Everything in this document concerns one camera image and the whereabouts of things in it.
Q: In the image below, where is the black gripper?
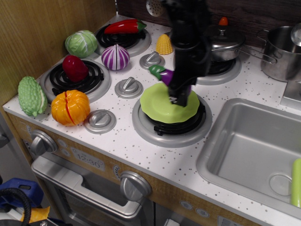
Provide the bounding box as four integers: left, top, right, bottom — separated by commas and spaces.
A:
168, 36, 212, 107

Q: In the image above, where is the purple toy eggplant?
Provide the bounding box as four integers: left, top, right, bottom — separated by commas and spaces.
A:
149, 65, 191, 96

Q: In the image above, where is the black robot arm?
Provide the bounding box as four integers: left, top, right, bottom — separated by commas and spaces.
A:
162, 0, 212, 107

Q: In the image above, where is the light green plastic plate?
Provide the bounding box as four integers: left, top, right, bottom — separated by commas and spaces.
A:
140, 83, 200, 124

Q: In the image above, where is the front right stove burner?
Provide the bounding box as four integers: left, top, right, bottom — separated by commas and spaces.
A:
132, 96, 212, 148

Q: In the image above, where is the silver top knob rear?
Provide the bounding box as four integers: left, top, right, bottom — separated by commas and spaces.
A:
139, 51, 165, 70

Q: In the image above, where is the silver knob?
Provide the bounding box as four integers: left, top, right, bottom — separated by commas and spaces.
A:
115, 77, 143, 99
139, 51, 165, 70
84, 109, 117, 134

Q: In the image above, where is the yellow toy corn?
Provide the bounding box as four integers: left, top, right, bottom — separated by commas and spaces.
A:
156, 34, 173, 55

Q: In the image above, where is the silver top knob middle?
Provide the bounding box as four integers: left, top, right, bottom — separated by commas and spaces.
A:
115, 77, 143, 99

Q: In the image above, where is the back left stove burner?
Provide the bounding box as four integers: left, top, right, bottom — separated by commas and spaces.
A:
95, 25, 151, 57

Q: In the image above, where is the small steel lidded pot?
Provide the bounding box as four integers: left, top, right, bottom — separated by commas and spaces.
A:
205, 24, 277, 64

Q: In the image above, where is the purple striped toy onion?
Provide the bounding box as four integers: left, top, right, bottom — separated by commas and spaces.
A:
101, 44, 130, 71

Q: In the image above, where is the silver top knob front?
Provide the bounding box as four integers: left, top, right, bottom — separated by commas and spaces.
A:
84, 109, 117, 134

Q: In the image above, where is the red toy chili pepper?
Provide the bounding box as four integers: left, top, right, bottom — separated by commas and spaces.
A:
104, 19, 147, 34

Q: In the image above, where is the grey plastic sink basin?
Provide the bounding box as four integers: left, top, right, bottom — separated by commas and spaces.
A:
196, 98, 301, 218

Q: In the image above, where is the hanging silver strainer ladle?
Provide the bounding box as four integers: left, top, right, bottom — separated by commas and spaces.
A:
146, 0, 164, 17

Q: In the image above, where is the right oven dial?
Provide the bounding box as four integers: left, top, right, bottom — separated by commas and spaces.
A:
120, 170, 152, 202

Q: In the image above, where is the oven dial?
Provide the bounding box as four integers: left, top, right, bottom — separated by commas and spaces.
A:
30, 129, 58, 156
120, 170, 152, 202

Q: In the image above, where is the dark red toy pepper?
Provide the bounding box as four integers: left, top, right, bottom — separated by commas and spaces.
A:
62, 55, 89, 82

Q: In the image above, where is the large steel pot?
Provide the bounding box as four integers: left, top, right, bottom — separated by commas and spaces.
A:
256, 26, 301, 82

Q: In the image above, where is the orange toy pumpkin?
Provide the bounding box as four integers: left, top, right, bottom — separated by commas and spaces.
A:
51, 90, 90, 126

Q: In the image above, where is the green toy cabbage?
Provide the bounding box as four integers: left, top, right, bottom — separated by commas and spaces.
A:
65, 30, 98, 58

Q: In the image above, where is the grey faucet base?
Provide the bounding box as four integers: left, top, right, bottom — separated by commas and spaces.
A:
280, 81, 301, 111

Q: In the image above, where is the front left stove burner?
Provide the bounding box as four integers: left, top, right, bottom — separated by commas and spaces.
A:
39, 58, 111, 104

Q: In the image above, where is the left oven dial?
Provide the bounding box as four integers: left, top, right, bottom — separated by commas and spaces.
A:
30, 129, 58, 156

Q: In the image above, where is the green toy bitter melon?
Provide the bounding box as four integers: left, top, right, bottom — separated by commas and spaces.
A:
18, 76, 48, 117

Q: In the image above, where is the light green item in sink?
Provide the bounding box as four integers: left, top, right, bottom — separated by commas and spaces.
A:
291, 158, 301, 208

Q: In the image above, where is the blue object on floor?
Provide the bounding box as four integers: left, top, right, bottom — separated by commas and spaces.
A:
0, 178, 44, 209

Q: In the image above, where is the yellow cloth on floor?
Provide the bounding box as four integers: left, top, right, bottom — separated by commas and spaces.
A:
29, 206, 50, 223

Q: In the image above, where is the silver oven door handle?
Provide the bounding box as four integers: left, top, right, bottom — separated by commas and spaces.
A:
32, 156, 142, 221

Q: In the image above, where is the black braided cable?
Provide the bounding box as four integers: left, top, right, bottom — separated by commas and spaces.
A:
0, 187, 32, 223

